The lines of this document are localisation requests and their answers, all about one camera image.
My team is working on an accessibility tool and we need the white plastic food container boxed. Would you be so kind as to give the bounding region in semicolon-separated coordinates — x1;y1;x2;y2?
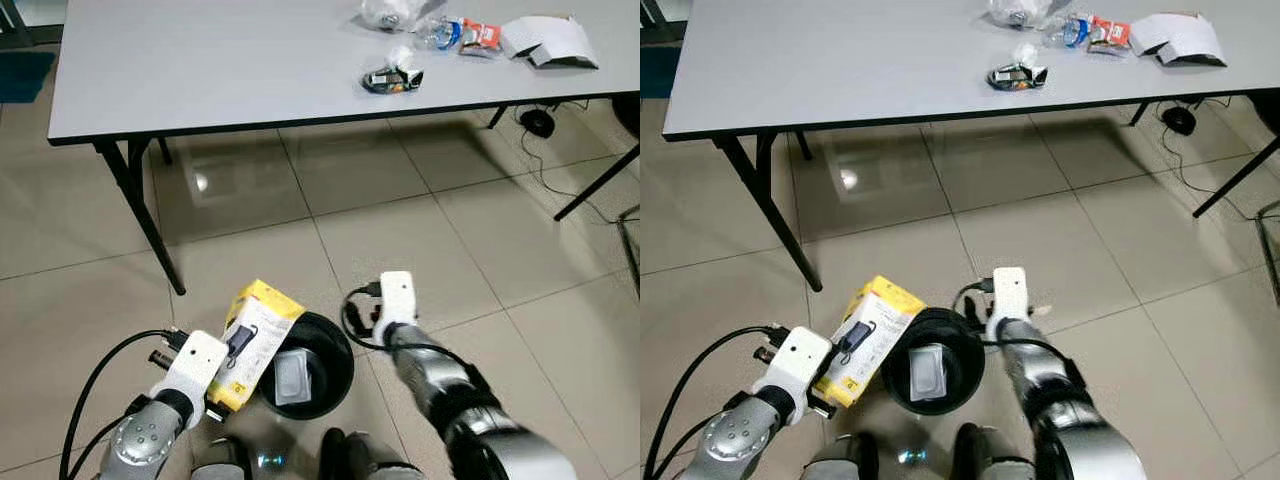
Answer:
909;344;947;402
271;347;314;407

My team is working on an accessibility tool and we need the yellow product package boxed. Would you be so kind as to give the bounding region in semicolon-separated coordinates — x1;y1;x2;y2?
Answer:
206;279;307;414
814;274;927;409

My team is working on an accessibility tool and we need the black round rubbish bin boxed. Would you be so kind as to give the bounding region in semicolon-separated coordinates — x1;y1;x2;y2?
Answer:
257;311;356;422
879;306;987;417

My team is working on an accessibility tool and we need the robot left leg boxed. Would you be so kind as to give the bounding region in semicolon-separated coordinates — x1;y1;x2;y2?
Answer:
799;434;882;480
189;434;257;480

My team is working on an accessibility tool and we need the robot leg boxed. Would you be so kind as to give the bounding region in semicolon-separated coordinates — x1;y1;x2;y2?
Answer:
949;424;1032;480
319;427;422;480
189;434;257;480
799;434;882;480

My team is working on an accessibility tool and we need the robot right leg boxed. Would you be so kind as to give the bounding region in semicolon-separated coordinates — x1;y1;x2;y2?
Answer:
319;427;422;480
949;424;1032;480

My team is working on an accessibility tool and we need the black slanted table leg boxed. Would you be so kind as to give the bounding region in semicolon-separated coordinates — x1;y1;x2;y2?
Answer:
554;144;641;222
714;133;823;294
1192;134;1280;219
94;138;188;297

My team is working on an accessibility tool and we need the dark shiny snack wrapper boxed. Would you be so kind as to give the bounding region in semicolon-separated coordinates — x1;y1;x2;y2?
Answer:
986;62;1050;94
361;64;426;97

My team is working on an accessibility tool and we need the blue floor mat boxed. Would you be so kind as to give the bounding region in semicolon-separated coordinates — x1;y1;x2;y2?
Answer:
640;44;682;100
0;49;57;105

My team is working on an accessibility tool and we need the black round floor device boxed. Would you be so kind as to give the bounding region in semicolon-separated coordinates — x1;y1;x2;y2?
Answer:
519;107;558;140
1159;104;1198;137

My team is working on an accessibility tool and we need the crumpled clear plastic bag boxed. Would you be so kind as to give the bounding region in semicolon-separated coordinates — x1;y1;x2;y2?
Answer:
987;0;1067;30
359;0;447;32

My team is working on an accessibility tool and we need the clear bottle with blue label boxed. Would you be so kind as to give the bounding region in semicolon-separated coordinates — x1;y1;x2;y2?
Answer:
1044;14;1094;49
414;17;467;52

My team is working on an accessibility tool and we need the white open cardboard box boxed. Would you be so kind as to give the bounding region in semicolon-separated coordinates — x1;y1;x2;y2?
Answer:
1127;11;1229;69
499;14;600;72

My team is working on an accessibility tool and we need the orange snack packet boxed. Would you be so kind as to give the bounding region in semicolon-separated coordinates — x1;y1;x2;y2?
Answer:
459;19;504;59
1087;16;1132;57

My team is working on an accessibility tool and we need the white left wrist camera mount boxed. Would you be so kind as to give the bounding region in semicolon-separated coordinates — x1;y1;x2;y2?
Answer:
751;325;835;422
149;329;230;404

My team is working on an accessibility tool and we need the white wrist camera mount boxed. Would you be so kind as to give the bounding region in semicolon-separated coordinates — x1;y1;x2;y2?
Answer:
374;270;418;342
987;266;1032;337
751;325;835;422
149;329;230;404

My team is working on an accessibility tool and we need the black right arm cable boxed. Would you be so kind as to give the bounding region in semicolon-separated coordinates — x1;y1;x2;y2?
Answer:
954;277;1087;352
341;282;472;357

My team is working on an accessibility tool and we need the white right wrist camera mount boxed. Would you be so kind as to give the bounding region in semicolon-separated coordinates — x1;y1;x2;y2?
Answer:
987;266;1032;337
374;270;418;342

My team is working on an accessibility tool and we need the dark wire rack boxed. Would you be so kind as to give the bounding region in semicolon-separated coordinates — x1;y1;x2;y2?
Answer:
1254;199;1280;307
614;204;641;297

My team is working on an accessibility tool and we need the thin black floor cable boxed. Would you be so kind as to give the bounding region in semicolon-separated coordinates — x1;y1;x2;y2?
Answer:
1158;96;1280;223
518;99;641;227

